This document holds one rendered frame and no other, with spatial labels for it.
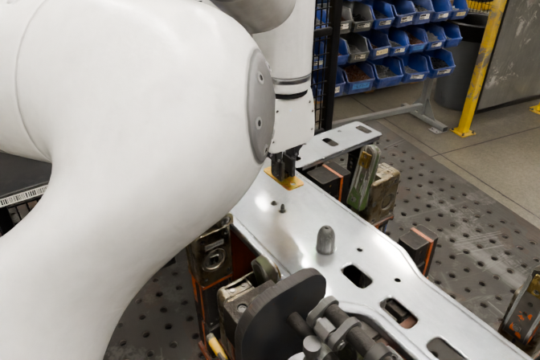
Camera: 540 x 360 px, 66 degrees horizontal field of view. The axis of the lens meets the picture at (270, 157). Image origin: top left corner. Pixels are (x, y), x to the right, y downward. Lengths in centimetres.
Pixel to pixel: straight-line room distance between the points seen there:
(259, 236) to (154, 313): 40
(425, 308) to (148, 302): 66
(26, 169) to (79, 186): 85
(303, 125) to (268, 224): 20
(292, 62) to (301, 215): 32
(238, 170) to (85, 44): 8
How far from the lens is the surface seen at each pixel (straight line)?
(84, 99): 19
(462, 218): 141
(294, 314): 47
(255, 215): 82
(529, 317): 72
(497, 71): 354
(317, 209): 84
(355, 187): 86
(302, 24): 63
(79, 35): 20
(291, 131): 70
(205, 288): 79
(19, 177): 101
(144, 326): 106
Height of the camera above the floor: 152
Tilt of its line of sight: 31 degrees down
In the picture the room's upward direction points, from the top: straight up
